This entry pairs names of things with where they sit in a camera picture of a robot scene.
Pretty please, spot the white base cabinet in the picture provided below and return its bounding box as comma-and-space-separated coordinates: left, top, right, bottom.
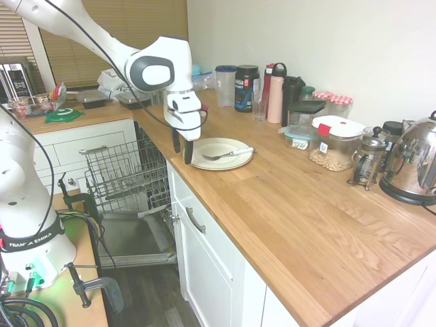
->
166, 159, 436, 327
32, 117, 140, 205

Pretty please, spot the clear zip bag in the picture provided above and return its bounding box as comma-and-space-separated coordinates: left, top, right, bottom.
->
191, 64, 217, 91

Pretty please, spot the clear drinking glass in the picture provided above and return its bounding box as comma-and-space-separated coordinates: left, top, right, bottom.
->
251, 91, 268, 122

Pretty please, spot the coloured cable bundle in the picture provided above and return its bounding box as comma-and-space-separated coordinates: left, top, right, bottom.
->
57, 211, 116, 266

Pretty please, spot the clear pitcher blue lid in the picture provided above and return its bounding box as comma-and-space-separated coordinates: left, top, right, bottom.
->
215, 65, 238, 108

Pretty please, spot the black water bottle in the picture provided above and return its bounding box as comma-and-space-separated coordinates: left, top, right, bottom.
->
281, 76, 306, 127

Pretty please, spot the glass container teal lid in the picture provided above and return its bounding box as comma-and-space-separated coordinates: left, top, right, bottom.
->
283, 125, 314, 151

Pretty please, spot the white plastic bag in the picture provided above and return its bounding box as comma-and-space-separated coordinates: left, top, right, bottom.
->
97, 69, 130, 99

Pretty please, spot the jar red checkered lid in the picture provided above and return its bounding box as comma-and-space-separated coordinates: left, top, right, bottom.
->
312, 90, 334, 104
328, 95, 354, 120

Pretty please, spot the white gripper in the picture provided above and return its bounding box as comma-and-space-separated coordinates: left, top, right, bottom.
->
164, 89, 205, 166

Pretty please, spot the pink bottle black lid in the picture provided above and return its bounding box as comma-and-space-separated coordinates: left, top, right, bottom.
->
266, 63, 287, 124

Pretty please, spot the cream ceramic plate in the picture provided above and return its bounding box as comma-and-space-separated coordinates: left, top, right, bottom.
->
183, 137, 255, 171

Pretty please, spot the black food container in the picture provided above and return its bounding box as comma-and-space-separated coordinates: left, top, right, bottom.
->
114, 91, 153, 110

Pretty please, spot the grey wire dishwasher rack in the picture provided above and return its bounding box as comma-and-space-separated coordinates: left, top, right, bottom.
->
80, 134, 171, 214

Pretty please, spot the black screw clamp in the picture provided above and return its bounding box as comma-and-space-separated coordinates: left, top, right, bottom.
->
57, 172, 103, 273
66, 262, 125, 316

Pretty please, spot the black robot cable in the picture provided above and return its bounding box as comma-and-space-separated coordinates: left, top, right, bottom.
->
44, 0, 209, 132

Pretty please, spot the peanut container white lid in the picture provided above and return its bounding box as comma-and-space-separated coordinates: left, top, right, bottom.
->
309, 115, 366, 172

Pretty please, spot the metal drawer handle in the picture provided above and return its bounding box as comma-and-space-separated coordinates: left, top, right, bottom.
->
79, 145, 108, 155
185, 206, 207, 234

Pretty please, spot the brown window blind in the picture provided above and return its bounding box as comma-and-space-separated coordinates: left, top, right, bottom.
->
40, 0, 189, 91
0, 6, 37, 65

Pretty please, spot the red snack packet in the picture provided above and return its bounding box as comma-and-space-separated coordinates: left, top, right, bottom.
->
50, 83, 67, 103

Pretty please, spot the black cable bundle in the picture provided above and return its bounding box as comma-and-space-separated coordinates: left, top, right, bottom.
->
0, 265, 69, 327

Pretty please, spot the glass french press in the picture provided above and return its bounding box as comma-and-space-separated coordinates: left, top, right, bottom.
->
347, 126, 389, 191

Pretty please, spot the dark lidded jar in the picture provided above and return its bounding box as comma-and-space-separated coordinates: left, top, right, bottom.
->
381, 121, 405, 151

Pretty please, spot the red water bottle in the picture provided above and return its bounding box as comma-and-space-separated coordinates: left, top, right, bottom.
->
262, 63, 275, 103

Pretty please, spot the shiny steel kettle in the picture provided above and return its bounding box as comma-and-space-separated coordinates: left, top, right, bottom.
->
379, 109, 436, 206

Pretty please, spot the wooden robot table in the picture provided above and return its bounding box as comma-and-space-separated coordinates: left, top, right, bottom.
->
50, 193, 110, 327

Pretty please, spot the clear snack tray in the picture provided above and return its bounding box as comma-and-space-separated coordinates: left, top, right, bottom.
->
8, 95, 57, 119

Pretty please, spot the black Vega protein tub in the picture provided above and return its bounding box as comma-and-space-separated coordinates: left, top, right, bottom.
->
234, 65, 261, 113

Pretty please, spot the clear container black lid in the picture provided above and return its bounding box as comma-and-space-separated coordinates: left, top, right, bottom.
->
287, 99, 328, 129

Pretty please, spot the green plastic container lid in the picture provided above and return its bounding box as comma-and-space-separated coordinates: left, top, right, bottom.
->
44, 107, 86, 124

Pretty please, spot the clear plastic container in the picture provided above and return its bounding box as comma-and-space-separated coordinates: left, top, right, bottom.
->
76, 90, 109, 110

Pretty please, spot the white-handled metal fork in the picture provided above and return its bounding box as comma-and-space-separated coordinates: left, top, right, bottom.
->
202, 146, 255, 161

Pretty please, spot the stainless dishwasher door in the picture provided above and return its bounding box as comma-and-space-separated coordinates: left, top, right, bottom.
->
97, 211, 178, 268

